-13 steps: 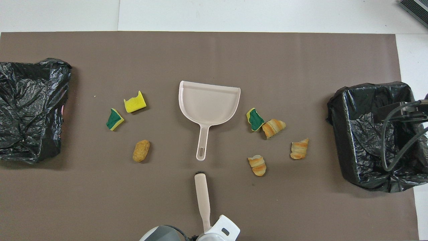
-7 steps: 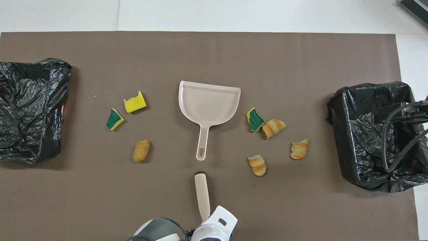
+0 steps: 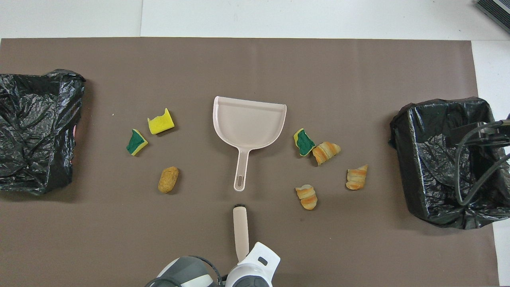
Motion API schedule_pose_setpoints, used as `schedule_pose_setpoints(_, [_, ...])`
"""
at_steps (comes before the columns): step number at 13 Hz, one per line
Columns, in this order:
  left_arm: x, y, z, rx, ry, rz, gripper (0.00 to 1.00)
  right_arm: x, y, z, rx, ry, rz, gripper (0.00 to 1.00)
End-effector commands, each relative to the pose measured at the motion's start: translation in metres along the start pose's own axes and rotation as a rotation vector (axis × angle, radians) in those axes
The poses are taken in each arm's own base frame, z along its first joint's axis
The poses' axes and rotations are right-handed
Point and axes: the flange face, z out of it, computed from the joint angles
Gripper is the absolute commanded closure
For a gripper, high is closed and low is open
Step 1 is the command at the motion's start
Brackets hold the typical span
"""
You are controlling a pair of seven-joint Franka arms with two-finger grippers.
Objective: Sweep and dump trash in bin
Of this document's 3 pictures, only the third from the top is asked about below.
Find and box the brown oval bread roll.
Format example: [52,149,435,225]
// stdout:
[158,166,179,194]

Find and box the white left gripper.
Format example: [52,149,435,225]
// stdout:
[238,242,281,279]

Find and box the grey ribbed device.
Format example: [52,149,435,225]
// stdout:
[473,0,510,35]

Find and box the black bag covered bin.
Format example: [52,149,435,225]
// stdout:
[0,69,86,196]

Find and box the brown paper table mat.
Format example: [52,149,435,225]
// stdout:
[0,37,500,287]

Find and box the green and yellow sponge piece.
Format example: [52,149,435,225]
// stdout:
[293,128,316,157]
[126,128,149,156]

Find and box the open bin with black bag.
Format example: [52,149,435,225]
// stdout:
[389,96,510,230]

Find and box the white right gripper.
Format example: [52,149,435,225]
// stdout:
[449,119,510,147]

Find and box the beige plastic dustpan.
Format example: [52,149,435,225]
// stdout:
[212,96,287,193]

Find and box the beige hand brush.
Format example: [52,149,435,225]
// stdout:
[233,204,250,261]

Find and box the striped toy croissant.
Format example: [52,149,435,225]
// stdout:
[295,184,318,210]
[345,165,369,191]
[312,141,341,165]

